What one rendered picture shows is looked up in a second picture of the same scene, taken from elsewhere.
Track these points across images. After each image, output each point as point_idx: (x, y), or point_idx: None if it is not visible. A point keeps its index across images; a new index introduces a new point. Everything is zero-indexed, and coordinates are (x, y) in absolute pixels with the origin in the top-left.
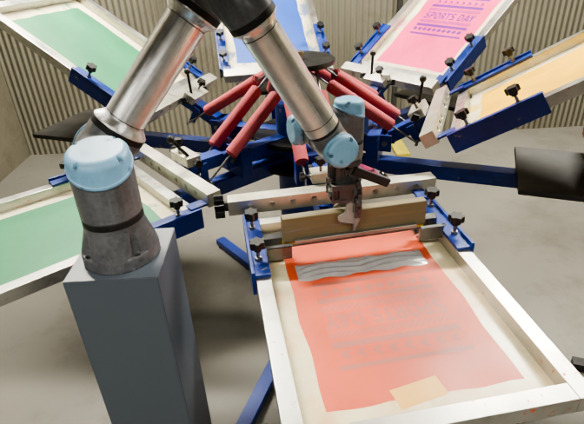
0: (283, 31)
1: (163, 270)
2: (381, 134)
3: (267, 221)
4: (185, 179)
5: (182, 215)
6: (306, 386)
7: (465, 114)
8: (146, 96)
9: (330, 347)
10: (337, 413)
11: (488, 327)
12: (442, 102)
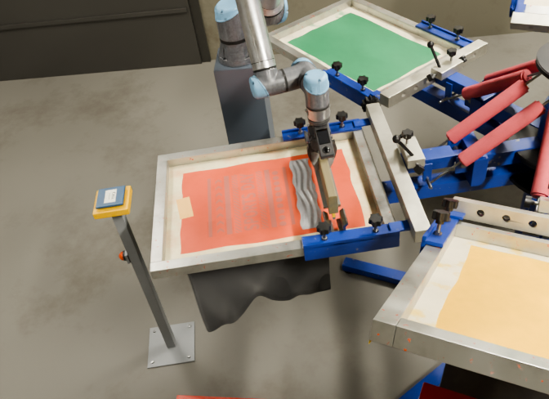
0: None
1: (225, 73)
2: None
3: (358, 134)
4: (408, 78)
5: (359, 90)
6: (200, 166)
7: (442, 203)
8: None
9: (225, 175)
10: (181, 177)
11: (225, 248)
12: None
